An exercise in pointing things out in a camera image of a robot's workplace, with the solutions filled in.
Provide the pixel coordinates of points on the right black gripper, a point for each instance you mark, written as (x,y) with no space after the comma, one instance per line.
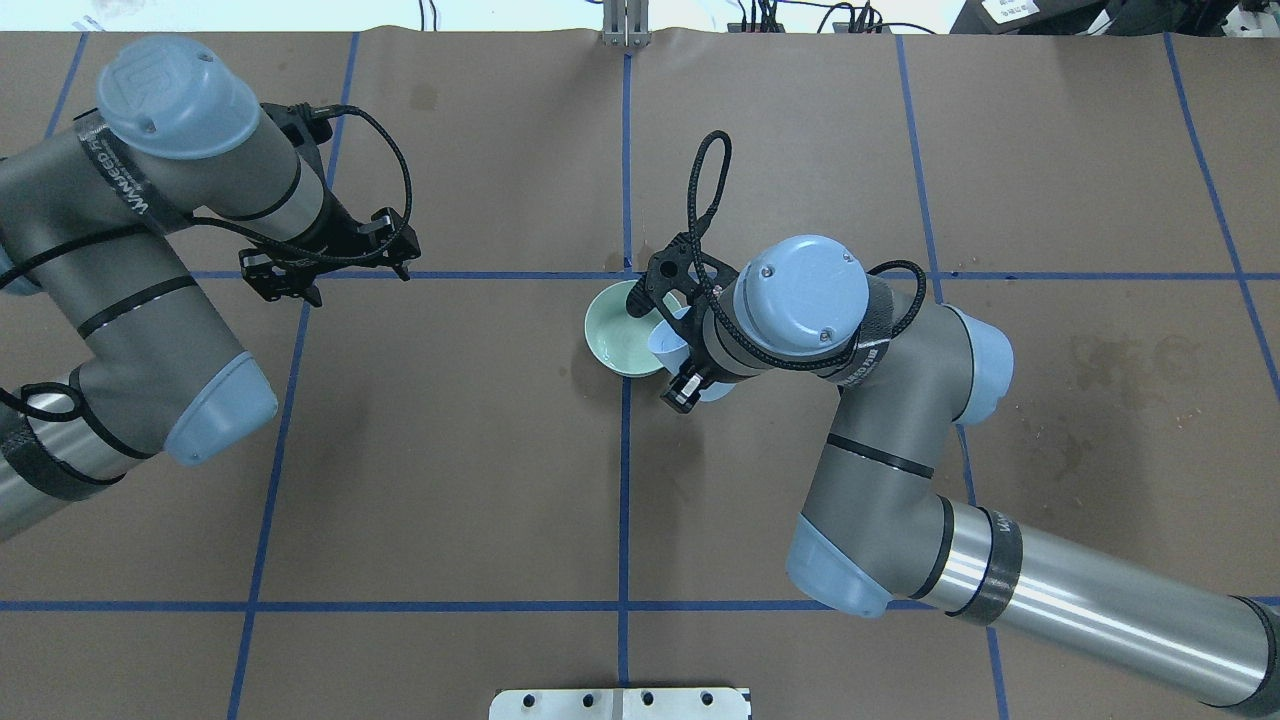
(684,387)

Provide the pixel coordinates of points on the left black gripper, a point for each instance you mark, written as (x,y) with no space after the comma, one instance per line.
(331,233)

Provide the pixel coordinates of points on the light blue plastic cup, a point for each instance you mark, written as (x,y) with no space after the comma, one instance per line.
(671,350)

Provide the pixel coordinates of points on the light green bowl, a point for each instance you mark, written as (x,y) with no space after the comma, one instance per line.
(615,339)

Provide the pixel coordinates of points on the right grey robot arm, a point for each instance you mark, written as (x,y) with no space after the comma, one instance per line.
(1142,422)

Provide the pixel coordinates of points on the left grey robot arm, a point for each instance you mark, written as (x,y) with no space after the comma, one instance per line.
(176,141)

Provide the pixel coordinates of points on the brown paper table cover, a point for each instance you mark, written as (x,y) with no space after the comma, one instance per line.
(456,498)

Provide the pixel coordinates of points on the aluminium frame post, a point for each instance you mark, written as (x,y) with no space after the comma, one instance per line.
(625,23)

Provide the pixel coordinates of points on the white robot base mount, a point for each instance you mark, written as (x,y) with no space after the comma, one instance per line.
(623,703)

